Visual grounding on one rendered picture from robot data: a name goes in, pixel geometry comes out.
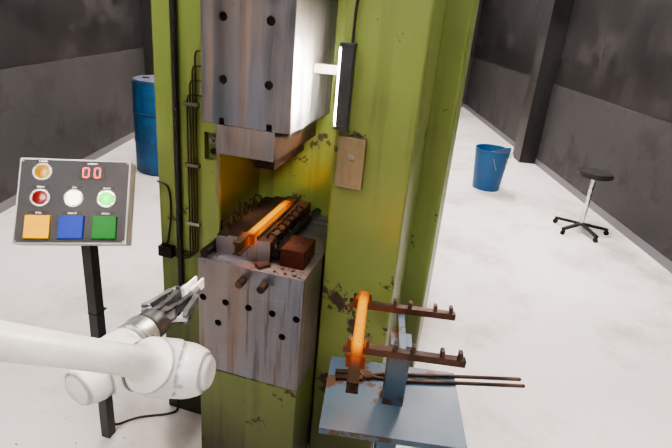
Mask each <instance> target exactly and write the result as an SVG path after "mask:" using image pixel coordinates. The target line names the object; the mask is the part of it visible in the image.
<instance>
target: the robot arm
mask: <svg viewBox="0 0 672 448"><path fill-rule="evenodd" d="M203 288H204V278H201V279H200V280H199V281H198V282H197V276H195V277H193V278H192V279H191V280H190V281H189V282H188V283H186V284H183V285H182V286H181V287H180V286H176V289H175V290H173V288H169V289H167V290H166V291H164V292H162V293H161V294H159V295H157V296H156V297H154V298H152V299H151V300H149V301H146V302H143V303H141V313H140V314H139V315H135V316H132V317H131V318H129V319H128V320H127V321H126V322H125V323H123V324H122V325H121V326H119V327H118V328H117V329H116V330H115V331H113V332H111V333H108V334H106V335H104V336H103V337H101V338H100V339H99V338H94V337H89V336H84V335H78V334H73V333H68V332H63V331H57V330H52V329H47V328H42V327H36V326H31V325H26V324H21V323H15V322H10V321H5V320H0V362H8V363H17V364H26V365H35V366H44V367H52V368H61V369H69V370H68V371H67V373H66V375H65V387H66V390H67V393H68V394H69V395H70V397H71V398H72V399H73V400H75V401H76V402H77V403H79V404H80V405H83V406H89V405H92V404H95V403H98V402H101V401H103V400H105V399H107V398H108V397H110V396H111V395H117V394H120V393H125V392H137V393H139V394H140V395H143V396H146V397H151V398H158V399H188V398H192V397H196V396H198V395H201V394H203V393H204V392H205V391H206V390H207V389H208V388H209V387H210V386H211V384H212V382H213V380H214V376H215V372H216V362H215V359H214V357H213V355H212V353H211V352H210V351H209V350H208V349H207V348H205V347H203V346H202V345H199V344H197V343H194V342H188V341H184V340H183V339H178V338H168V337H162V336H163V335H164V334H165V333H166V332H167V331H168V329H169V327H170V326H172V325H175V324H176V322H183V324H188V319H189V317H190V316H191V314H192V313H193V311H194V310H195V308H196V307H197V305H198V304H199V294H200V293H201V290H202V289H203ZM180 298H181V299H180ZM179 299H180V300H179ZM178 300H179V301H178ZM183 309H184V310H183ZM182 310H183V312H181V311H182ZM180 312H181V314H180V315H179V316H178V314H179V313H180Z"/></svg>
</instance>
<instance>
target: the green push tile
mask: <svg viewBox="0 0 672 448"><path fill-rule="evenodd" d="M116 232H117V216H92V228H91V239H116Z"/></svg>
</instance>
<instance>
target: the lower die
mask: <svg viewBox="0 0 672 448"><path fill-rule="evenodd" d="M287 198H292V199H296V200H295V201H294V202H293V203H291V204H290V205H289V206H288V207H287V208H286V209H285V210H284V211H283V212H282V213H281V214H279V215H278V216H277V217H276V218H275V219H274V220H273V221H272V222H271V223H270V224H269V225H267V226H266V227H265V228H264V229H263V230H262V231H261V232H260V233H259V234H258V235H256V236H255V244H254V245H251V244H250V245H251V246H250V247H249V248H248V249H247V250H246V251H245V252H244V253H243V254H242V255H240V256H237V255H233V254H232V253H234V248H235V244H233V241H234V240H236V239H237V238H238V237H239V236H240V235H241V233H242V232H246V233H247V232H248V231H249V230H250V229H251V228H252V227H254V226H255V225H256V224H257V223H258V222H259V221H260V220H262V219H263V218H264V217H265V216H266V215H267V214H269V213H270V212H271V211H272V210H273V209H274V208H275V207H277V206H278V205H279V204H280V203H281V202H282V201H284V200H286V199H287ZM298 205H300V206H303V207H304V209H305V215H306V214H309V213H310V209H311V202H308V201H303V200H300V198H297V197H291V196H287V197H286V198H284V197H279V196H275V197H274V198H272V197H267V196H266V197H264V198H263V199H262V203H260V201H259V202H258V207H256V204H255V205H254V206H253V211H251V208H250V209H249V210H248V215H246V214H245V213H246V212H245V213H244V214H242V219H240V217H239V218H237V223H236V224H235V223H234V221H233V222H232V223H231V228H228V226H227V227H226V228H224V229H223V230H222V231H220V232H219V233H218V234H217V235H216V252H219V253H223V254H228V255H233V256H237V257H242V258H247V259H251V260H257V261H260V262H262V261H266V260H267V261H268V262H269V263H270V262H271V261H272V260H273V259H274V257H272V256H271V251H272V249H273V248H274V247H275V239H276V238H275V236H274V235H272V234H271V235H269V238H267V234H268V233H269V232H272V230H273V228H275V227H277V225H278V224H279V223H280V222H282V220H283V219H284V218H286V217H287V215H288V214H290V213H291V211H292V210H294V209H295V207H296V206H298ZM305 215H304V216H305ZM274 233H275V234H276V235H277V236H278V243H279V242H280V235H281V232H280V231H279V230H278V229H276V230H275V231H274Z"/></svg>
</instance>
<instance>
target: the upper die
mask: <svg viewBox="0 0 672 448"><path fill-rule="evenodd" d="M316 123H317V120H316V121H314V122H312V123H310V124H308V125H307V126H305V127H303V128H301V129H299V130H298V131H296V132H294V133H292V134H290V135H288V134H281V133H274V132H272V129H270V130H268V131H261V130H255V129H248V128H242V127H235V126H228V125H224V123H221V124H216V153H220V154H226V155H232V156H237V157H243V158H249V159H255V160H261V161H267V162H275V161H277V160H278V159H280V158H281V157H283V156H284V155H286V154H288V153H289V152H291V151H292V150H294V149H295V148H297V147H298V146H300V145H302V144H303V143H305V142H306V141H308V140H309V139H311V138H312V137H314V136H315V135H316Z"/></svg>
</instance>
